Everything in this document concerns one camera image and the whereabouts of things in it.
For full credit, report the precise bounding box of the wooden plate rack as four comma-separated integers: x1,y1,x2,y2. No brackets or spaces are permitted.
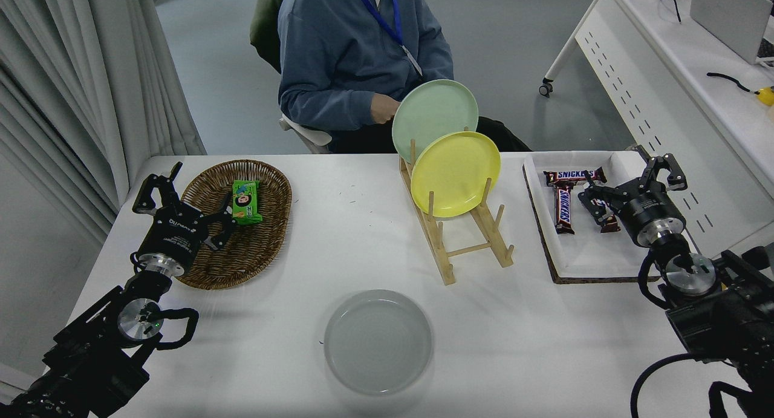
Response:
399,126,515,286

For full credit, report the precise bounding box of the green snack packet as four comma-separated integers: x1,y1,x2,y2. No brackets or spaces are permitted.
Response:
232,180,264,226

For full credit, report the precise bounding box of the white desk with perforated panel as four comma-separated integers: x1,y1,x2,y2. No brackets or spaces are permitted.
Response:
538,0,774,258

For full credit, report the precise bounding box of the grey plate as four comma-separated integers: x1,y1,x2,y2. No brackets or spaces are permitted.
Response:
324,289,434,396

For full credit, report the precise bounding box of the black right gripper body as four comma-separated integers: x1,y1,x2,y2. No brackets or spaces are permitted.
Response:
617,190,688,241

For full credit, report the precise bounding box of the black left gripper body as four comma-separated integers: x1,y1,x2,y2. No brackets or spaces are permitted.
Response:
138,202,211,267

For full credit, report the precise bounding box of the blue lanyard with badge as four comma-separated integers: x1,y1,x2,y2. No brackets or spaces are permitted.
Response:
350,0,424,77

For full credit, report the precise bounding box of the white tray with dark base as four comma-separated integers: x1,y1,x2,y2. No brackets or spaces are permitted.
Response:
522,151,696,284

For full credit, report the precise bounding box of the person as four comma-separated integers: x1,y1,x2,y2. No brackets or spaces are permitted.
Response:
278,0,533,154

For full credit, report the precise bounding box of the white curtain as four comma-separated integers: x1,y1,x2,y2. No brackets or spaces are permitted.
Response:
0,0,206,246

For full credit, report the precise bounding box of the brown wicker basket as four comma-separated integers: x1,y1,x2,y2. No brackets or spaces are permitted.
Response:
175,159,293,291

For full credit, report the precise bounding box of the black cable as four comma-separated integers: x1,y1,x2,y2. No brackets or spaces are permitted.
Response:
706,72,759,95

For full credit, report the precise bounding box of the person's right hand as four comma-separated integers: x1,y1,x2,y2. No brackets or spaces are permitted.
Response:
369,93,401,125

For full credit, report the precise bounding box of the Snickers bar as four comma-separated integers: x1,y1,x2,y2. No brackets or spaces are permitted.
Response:
543,167,607,187
553,185,575,235
584,194,622,233

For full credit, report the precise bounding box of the pale green plate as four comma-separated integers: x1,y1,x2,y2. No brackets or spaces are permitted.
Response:
391,79,479,163

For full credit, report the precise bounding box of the yellow plate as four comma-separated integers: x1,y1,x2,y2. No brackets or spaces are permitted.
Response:
411,131,501,218

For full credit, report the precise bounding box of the silver laptop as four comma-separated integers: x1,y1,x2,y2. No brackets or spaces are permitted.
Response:
689,0,774,65

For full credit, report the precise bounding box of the white chair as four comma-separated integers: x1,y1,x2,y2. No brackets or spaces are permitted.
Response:
279,114,333,154

